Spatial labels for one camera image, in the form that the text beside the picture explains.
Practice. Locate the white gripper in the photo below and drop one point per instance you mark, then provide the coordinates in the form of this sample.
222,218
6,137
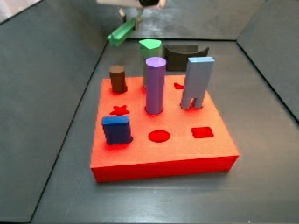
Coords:
141,4

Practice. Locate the green star prism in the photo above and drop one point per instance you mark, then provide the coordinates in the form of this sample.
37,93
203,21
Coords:
122,32

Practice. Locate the black curved fixture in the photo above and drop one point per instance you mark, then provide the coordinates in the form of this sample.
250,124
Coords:
177,55

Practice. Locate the red peg board base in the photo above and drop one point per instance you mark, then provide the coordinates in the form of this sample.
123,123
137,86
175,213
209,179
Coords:
183,141

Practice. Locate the green pentagon peg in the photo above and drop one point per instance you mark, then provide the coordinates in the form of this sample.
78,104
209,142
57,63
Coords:
150,49

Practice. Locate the purple cylinder peg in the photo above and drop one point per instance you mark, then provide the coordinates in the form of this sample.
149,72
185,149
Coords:
155,68

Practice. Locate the brown hexagon peg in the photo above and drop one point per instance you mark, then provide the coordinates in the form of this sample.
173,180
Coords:
118,79

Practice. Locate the light blue arch peg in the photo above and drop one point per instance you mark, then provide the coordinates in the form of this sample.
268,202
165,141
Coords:
197,80

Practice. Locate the dark blue rounded peg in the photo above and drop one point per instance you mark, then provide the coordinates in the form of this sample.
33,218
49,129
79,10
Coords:
117,129

